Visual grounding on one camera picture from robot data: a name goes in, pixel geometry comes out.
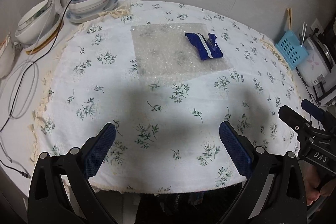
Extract white floral tablecloth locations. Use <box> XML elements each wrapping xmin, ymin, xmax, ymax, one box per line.
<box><xmin>32</xmin><ymin>0</ymin><xmax>299</xmax><ymax>194</ymax></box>

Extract clear bubble wrap sheet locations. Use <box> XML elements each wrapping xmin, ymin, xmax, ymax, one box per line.
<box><xmin>131</xmin><ymin>23</ymin><xmax>232</xmax><ymax>86</ymax></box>

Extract white bowl stack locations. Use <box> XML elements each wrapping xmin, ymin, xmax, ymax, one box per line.
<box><xmin>15</xmin><ymin>0</ymin><xmax>56</xmax><ymax>45</ymax></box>

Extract white rice cooker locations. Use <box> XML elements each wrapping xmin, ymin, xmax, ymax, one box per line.
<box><xmin>297</xmin><ymin>35</ymin><xmax>334</xmax><ymax>87</ymax></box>

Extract black cable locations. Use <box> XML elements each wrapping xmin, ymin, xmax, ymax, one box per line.
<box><xmin>0</xmin><ymin>0</ymin><xmax>102</xmax><ymax>179</ymax></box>

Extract grey looped cable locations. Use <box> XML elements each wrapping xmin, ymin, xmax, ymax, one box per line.
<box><xmin>7</xmin><ymin>60</ymin><xmax>39</xmax><ymax>119</ymax></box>

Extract blue snack wrapper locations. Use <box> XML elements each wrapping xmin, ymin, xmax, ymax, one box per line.
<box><xmin>185</xmin><ymin>32</ymin><xmax>223</xmax><ymax>61</ymax></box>

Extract blue rimmed plate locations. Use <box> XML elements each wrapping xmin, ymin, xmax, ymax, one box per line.
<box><xmin>66</xmin><ymin>0</ymin><xmax>118</xmax><ymax>24</ymax></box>

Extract right hand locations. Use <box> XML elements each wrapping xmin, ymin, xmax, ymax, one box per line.
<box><xmin>302</xmin><ymin>163</ymin><xmax>335</xmax><ymax>206</ymax></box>

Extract wooden trivet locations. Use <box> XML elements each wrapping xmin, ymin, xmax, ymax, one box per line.
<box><xmin>25</xmin><ymin>14</ymin><xmax>64</xmax><ymax>55</ymax></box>

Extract dark patterned trousers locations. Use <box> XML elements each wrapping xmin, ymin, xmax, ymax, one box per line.
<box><xmin>135</xmin><ymin>184</ymin><xmax>241</xmax><ymax>223</ymax></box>

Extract white cup with pattern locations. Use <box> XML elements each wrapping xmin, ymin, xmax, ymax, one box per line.
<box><xmin>0</xmin><ymin>34</ymin><xmax>15</xmax><ymax>79</ymax></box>

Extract blue utensil basket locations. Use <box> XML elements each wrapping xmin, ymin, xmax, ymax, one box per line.
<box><xmin>275</xmin><ymin>30</ymin><xmax>309</xmax><ymax>70</ymax></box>

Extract wooden chopsticks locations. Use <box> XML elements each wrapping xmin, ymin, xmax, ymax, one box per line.
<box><xmin>286</xmin><ymin>7</ymin><xmax>292</xmax><ymax>30</ymax></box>

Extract white wall socket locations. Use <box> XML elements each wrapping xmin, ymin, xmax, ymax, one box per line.
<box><xmin>310</xmin><ymin>18</ymin><xmax>324</xmax><ymax>35</ymax></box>

